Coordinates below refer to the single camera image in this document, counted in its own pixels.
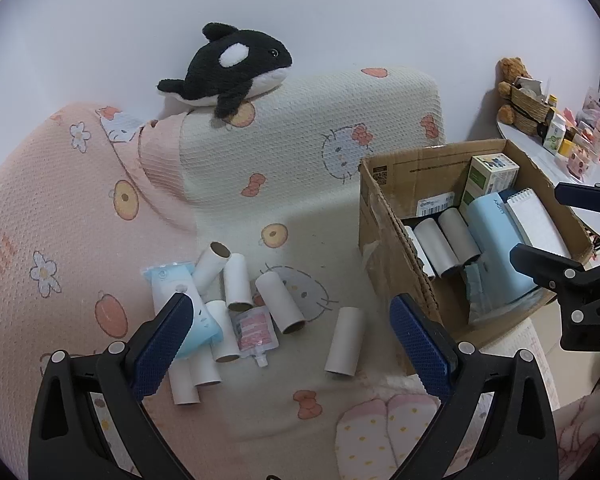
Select pale blue plastic packet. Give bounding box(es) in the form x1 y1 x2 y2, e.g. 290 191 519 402
461 264 487 311

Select small white green carton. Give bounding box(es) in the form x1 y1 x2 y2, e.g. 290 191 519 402
543 113 569 156

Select pink cat print blanket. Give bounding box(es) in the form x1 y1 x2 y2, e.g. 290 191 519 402
0 102 201 480

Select light blue wet wipes pack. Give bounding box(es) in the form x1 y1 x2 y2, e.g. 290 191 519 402
141 260 220 361

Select pink printed cloth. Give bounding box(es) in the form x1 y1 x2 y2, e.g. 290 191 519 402
555 360 600 480

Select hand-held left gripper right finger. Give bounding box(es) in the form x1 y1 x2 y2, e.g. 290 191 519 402
389 292 563 480

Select white round table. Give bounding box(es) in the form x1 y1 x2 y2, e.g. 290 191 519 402
497 120 600 247

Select cream cat print blanket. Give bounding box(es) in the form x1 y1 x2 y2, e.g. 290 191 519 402
145 65 561 480

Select brown teddy bear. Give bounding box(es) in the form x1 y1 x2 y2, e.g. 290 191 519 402
496 56 533 126

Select pink white spout pouch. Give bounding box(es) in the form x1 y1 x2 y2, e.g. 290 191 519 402
231 306 281 368

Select brown cardboard box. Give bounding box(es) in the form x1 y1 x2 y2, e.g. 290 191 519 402
358 139 597 378

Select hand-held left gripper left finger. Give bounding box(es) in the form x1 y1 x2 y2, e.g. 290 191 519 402
27 292 196 480

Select black white orca plush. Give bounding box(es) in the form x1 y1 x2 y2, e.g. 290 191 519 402
156 22 293 122

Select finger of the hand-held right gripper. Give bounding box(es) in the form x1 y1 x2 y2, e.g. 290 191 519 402
554 177 600 246
509 242 600 331

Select white spiral notepad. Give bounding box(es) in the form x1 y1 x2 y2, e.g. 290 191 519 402
500 187 572 261

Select white paper roll core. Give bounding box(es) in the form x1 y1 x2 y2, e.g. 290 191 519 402
404 224 437 280
413 216 457 278
255 271 307 336
438 208 482 265
324 306 365 378

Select pile of white tubes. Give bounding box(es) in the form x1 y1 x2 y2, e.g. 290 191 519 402
169 241 255 406

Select light blue case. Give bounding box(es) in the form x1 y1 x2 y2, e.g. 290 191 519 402
462 195 543 307

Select woven basket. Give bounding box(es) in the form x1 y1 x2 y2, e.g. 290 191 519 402
510 80 554 136

